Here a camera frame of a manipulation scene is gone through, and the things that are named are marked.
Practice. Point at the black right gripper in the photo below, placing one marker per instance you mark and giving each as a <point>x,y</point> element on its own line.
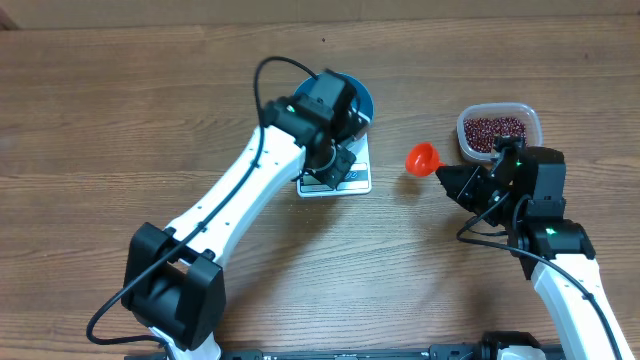
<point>476,187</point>

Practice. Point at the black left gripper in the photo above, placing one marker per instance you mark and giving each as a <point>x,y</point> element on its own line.
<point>333,177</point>

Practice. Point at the red scoop with blue handle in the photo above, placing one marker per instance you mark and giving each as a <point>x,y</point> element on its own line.
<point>423,160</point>

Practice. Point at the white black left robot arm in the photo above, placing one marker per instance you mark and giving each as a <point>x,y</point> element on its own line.
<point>315,138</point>

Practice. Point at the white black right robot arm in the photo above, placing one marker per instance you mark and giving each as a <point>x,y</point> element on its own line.
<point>518,206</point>

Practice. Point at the teal plastic bowl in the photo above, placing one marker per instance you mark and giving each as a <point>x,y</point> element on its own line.
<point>367,106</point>

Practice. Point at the white digital kitchen scale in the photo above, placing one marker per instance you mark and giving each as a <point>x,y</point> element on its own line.
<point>358,181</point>

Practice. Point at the red beans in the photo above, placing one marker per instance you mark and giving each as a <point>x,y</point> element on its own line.
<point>481,132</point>

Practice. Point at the clear plastic container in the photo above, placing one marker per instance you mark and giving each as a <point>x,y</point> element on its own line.
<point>494,110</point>

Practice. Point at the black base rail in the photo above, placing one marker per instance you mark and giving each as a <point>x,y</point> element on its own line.
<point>493,345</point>

